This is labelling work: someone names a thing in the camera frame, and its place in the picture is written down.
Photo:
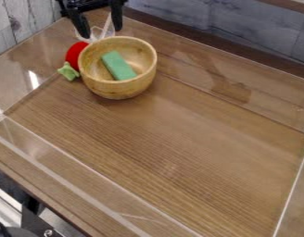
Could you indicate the green rectangular block stick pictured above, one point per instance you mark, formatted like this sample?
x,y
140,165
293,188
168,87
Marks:
x,y
118,68

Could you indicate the red plush strawberry toy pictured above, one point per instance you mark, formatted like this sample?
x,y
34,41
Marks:
x,y
69,69

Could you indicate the light wooden bowl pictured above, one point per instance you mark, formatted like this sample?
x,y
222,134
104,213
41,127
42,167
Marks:
x,y
138,54

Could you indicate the black table clamp mount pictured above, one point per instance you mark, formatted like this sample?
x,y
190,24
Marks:
x,y
35,225

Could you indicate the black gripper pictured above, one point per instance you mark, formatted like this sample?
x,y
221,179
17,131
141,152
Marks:
x,y
72,7

